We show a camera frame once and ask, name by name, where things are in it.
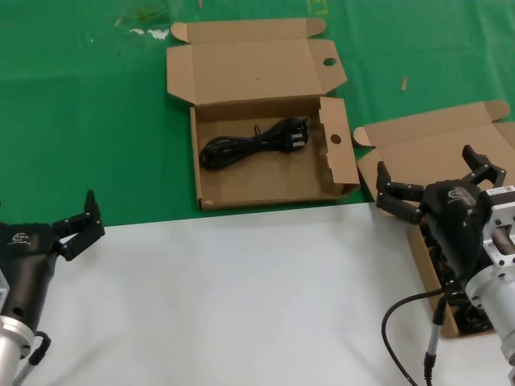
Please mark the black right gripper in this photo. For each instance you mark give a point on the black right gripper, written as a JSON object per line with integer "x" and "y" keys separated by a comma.
{"x": 452, "y": 219}

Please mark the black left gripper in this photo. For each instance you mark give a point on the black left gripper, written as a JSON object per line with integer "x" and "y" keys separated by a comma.
{"x": 24, "y": 257}

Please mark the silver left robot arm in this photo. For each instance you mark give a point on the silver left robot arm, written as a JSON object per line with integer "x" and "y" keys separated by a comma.
{"x": 10, "y": 350}

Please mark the open cardboard box with holes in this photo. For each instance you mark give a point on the open cardboard box with holes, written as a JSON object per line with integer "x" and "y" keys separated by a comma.
{"x": 257, "y": 185}

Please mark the green table mat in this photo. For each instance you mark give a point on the green table mat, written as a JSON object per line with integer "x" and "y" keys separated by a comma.
{"x": 80, "y": 100}

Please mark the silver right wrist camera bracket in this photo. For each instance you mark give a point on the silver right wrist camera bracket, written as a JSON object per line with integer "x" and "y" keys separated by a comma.
{"x": 501, "y": 215}

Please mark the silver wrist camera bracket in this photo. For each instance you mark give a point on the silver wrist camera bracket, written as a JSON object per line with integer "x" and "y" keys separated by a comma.
{"x": 501, "y": 215}
{"x": 3, "y": 289}

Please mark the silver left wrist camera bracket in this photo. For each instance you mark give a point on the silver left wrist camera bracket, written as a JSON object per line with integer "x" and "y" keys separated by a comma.
{"x": 3, "y": 289}

